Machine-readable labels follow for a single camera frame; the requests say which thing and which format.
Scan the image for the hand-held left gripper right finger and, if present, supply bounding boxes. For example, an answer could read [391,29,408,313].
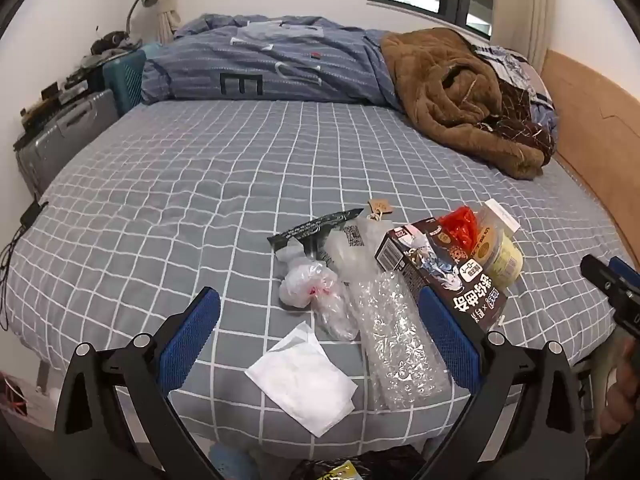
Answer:
[415,287,588,480]

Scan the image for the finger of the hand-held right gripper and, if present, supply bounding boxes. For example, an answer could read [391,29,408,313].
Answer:
[609,256,640,292]
[581,254,640,338]

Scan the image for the red cables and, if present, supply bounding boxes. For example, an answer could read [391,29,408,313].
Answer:
[0,370,31,423]

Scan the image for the yellow packet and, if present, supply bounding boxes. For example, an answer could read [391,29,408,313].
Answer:
[320,462,358,480]

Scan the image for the blue plastic item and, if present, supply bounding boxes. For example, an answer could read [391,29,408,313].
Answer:
[207,442,256,480]

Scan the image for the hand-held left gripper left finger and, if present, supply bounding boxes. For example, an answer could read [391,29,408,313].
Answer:
[52,286,223,480]

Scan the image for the grey suitcase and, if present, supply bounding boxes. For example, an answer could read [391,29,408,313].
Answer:
[14,89,121,201]

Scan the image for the person's right hand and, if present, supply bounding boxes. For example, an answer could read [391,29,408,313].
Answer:
[599,335,640,441]

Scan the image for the clear plastic bag red print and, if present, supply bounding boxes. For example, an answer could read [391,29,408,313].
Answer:
[278,242,361,341]

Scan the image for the yellow plastic cup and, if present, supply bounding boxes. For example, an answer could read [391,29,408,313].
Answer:
[472,199,525,291]

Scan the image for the black charger cable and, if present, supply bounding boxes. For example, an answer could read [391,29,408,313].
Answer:
[0,201,48,331]

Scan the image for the brown fleece blanket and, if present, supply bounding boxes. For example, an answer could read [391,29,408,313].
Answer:
[380,27,548,181]

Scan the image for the blue white patterned pillow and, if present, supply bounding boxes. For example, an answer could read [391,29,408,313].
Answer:
[472,45,558,133]

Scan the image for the pile of dark clutter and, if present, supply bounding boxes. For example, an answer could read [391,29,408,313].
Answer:
[20,30,143,133]

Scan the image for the brown paper tag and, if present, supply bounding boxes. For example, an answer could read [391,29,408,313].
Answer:
[367,197,393,221]

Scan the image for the dark brown cookie box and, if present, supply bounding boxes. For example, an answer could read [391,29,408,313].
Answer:
[375,217,508,331]

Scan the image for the white tissue paper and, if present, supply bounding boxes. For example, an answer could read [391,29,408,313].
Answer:
[244,322,358,438]

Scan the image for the grey checked bed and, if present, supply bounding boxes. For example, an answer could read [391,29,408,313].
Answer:
[0,95,626,461]

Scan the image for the teal suitcase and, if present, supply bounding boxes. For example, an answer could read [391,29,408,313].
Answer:
[103,44,161,116]

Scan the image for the black trash bag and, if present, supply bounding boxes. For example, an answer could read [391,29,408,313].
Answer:
[290,447,431,480]

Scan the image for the black foil wrapper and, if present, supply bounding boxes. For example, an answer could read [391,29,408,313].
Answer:
[267,207,366,266]

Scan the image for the clear bubble wrap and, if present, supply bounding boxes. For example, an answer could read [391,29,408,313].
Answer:
[347,270,451,413]

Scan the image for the wooden headboard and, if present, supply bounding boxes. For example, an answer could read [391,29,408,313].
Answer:
[540,49,640,246]

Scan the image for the dark brown printed cloth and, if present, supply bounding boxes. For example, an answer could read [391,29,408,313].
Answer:
[477,80,557,158]

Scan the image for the blue striped duvet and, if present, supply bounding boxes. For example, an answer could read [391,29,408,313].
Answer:
[140,14,416,111]

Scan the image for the clear plastic bag white label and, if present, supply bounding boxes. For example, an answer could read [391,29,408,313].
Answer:
[322,217,396,283]

